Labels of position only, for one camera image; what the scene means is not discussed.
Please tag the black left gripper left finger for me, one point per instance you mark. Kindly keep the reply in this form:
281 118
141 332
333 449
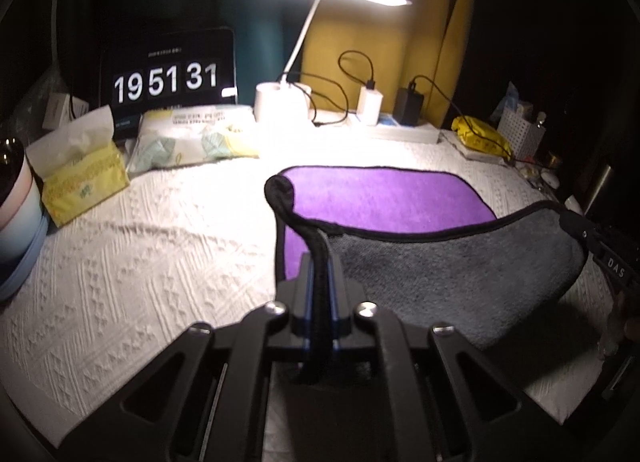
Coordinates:
205 396

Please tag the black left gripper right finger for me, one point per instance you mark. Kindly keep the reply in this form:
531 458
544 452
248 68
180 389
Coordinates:
441 398

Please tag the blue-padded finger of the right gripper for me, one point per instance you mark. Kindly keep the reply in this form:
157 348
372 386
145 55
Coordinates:
580 228

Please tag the purple and grey towel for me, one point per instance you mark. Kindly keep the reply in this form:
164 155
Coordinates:
426 246

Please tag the steel thermos bottle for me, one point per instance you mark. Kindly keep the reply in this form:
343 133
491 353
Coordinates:
601 182

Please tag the white perforated organizer basket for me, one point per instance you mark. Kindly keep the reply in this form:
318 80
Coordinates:
524 137

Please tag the yellow snack bag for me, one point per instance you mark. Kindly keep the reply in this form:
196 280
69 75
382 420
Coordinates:
479 136

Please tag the white textured tablecloth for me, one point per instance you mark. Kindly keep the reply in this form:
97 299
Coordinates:
114 287

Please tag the black power adapter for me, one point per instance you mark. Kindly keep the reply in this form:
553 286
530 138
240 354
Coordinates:
408 106

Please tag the white USB charger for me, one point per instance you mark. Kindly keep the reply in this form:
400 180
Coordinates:
369 106

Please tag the pastel cup with metal lid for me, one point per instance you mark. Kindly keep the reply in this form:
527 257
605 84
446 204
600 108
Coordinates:
24 222

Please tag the white power strip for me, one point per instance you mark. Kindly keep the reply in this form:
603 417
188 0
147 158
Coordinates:
400 129

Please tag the yellow tissue pack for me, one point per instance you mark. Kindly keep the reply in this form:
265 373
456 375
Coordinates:
79 165

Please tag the white face towel pack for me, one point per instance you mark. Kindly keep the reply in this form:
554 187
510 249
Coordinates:
194 135

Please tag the yellow curtain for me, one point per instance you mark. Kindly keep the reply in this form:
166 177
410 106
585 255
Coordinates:
426 39

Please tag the white desk lamp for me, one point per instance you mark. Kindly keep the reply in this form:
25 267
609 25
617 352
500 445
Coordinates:
279 98

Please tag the small white box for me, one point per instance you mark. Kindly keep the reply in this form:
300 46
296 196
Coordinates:
62 109

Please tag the black tablet clock display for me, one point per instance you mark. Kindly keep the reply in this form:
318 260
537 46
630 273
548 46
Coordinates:
164 71

